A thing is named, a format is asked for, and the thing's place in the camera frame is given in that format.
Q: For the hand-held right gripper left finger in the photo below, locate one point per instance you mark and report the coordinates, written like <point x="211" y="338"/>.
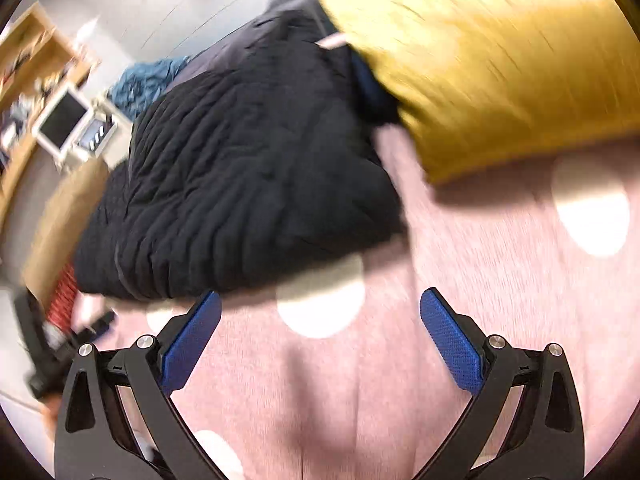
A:
<point x="192" y="345"/>

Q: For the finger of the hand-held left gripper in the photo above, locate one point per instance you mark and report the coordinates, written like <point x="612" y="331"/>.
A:
<point x="97" y="325"/>

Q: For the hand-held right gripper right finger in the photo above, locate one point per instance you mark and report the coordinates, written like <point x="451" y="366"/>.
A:
<point x="450" y="345"/>

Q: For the black quilted jacket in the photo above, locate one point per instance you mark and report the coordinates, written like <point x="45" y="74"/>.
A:
<point x="240" y="185"/>

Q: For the red patterned cloth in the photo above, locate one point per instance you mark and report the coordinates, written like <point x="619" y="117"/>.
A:
<point x="62" y="295"/>

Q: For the pink polka dot bedsheet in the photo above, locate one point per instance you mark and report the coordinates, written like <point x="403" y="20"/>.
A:
<point x="350" y="385"/>

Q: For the small white screen device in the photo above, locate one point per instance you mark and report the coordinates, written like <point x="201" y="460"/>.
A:
<point x="95" y="134"/>

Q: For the white framed monitor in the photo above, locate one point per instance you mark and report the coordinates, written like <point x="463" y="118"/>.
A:
<point x="62" y="120"/>

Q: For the blue patterned cloth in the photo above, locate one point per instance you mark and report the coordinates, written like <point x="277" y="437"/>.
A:
<point x="145" y="85"/>

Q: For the yellow pillow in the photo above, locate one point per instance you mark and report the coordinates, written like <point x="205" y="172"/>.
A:
<point x="475" y="60"/>

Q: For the wooden shelf unit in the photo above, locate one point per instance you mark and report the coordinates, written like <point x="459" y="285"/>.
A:
<point x="25" y="45"/>

